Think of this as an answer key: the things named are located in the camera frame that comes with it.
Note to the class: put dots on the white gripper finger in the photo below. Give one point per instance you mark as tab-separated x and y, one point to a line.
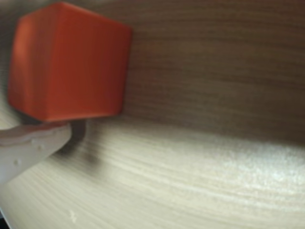
28	148

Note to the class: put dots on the orange cube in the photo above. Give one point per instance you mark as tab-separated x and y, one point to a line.
69	64

